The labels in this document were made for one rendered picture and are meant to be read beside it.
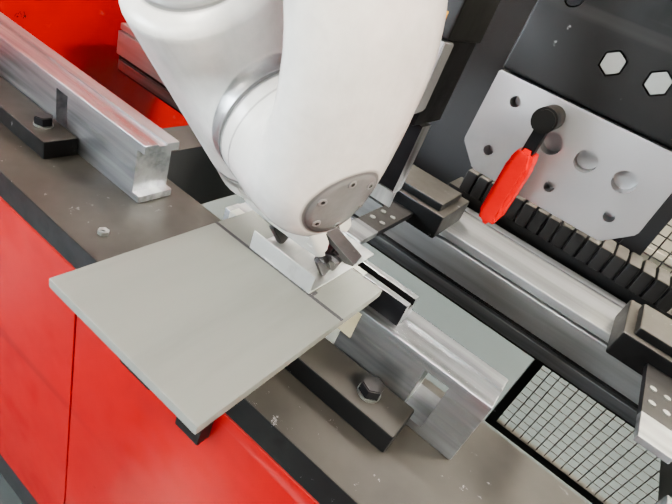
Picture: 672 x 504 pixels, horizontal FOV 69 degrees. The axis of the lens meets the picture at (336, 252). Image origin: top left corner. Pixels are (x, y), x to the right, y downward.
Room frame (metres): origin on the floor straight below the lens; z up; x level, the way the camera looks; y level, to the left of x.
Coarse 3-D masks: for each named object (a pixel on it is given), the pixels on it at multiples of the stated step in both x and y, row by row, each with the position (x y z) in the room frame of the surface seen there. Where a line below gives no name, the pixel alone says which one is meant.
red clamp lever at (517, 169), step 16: (544, 112) 0.36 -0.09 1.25; (560, 112) 0.37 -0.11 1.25; (544, 128) 0.36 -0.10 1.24; (528, 144) 0.37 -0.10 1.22; (512, 160) 0.36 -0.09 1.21; (528, 160) 0.36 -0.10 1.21; (512, 176) 0.36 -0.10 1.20; (528, 176) 0.37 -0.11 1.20; (496, 192) 0.36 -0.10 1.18; (512, 192) 0.36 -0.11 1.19; (480, 208) 0.37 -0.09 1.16; (496, 208) 0.36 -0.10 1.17
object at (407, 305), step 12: (360, 264) 0.48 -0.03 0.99; (372, 264) 0.49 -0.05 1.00; (372, 276) 0.46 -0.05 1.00; (384, 276) 0.47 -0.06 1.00; (384, 288) 0.45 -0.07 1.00; (396, 288) 0.46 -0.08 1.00; (384, 300) 0.44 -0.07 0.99; (396, 300) 0.44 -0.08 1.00; (408, 300) 0.46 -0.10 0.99; (384, 312) 0.44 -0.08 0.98; (396, 312) 0.44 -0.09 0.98; (408, 312) 0.45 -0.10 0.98; (396, 324) 0.43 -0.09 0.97
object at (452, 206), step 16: (416, 176) 0.71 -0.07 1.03; (432, 176) 0.74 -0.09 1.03; (400, 192) 0.67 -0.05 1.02; (416, 192) 0.67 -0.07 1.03; (432, 192) 0.68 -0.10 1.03; (448, 192) 0.70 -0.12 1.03; (384, 208) 0.63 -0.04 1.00; (400, 208) 0.65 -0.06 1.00; (416, 208) 0.65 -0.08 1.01; (432, 208) 0.65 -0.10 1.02; (448, 208) 0.68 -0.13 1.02; (464, 208) 0.72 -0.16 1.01; (352, 224) 0.55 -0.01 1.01; (368, 224) 0.57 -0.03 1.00; (384, 224) 0.58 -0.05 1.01; (416, 224) 0.65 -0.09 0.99; (432, 224) 0.64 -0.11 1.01; (448, 224) 0.68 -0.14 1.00; (368, 240) 0.54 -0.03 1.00
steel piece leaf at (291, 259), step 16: (256, 240) 0.42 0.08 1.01; (272, 240) 0.45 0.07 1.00; (288, 240) 0.46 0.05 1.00; (272, 256) 0.41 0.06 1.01; (288, 256) 0.40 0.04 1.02; (304, 256) 0.44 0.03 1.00; (288, 272) 0.40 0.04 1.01; (304, 272) 0.39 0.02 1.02; (336, 272) 0.44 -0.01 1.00; (304, 288) 0.39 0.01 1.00
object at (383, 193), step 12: (408, 132) 0.47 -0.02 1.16; (420, 132) 0.47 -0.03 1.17; (408, 144) 0.47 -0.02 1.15; (420, 144) 0.48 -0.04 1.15; (396, 156) 0.47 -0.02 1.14; (408, 156) 0.47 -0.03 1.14; (396, 168) 0.47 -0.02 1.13; (408, 168) 0.48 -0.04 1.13; (384, 180) 0.47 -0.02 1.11; (396, 180) 0.47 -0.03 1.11; (372, 192) 0.49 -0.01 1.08; (384, 192) 0.48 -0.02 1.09; (384, 204) 0.48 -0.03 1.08
